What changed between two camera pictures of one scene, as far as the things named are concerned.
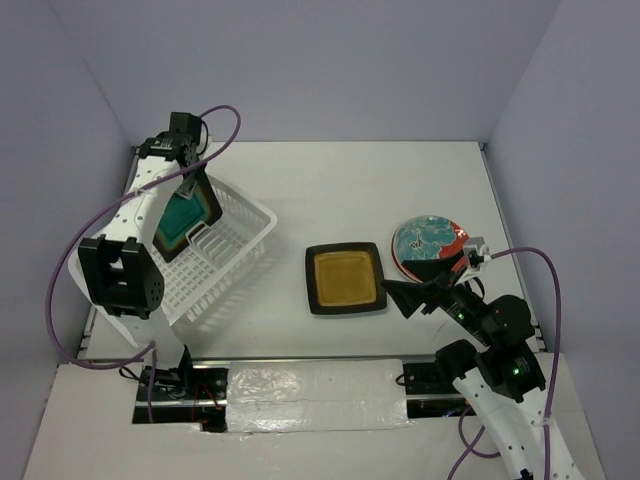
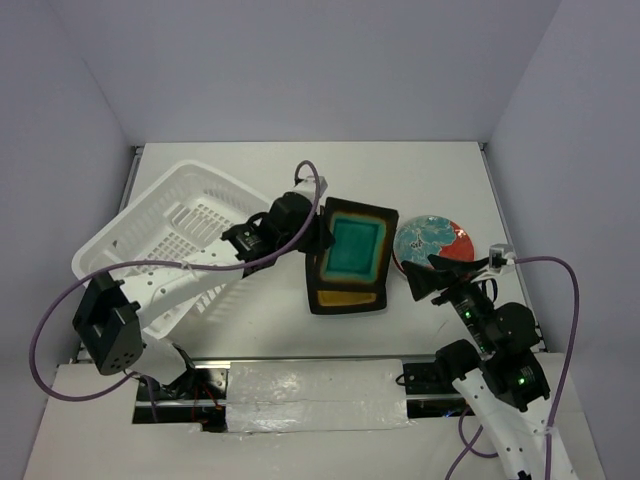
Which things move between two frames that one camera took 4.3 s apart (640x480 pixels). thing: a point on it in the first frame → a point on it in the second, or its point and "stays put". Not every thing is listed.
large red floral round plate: x=427 y=237 stays put
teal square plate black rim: x=195 y=201 → x=353 y=273
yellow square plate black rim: x=345 y=278 stays put
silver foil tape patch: x=319 y=395 stays put
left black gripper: x=187 y=188 → x=321 y=238
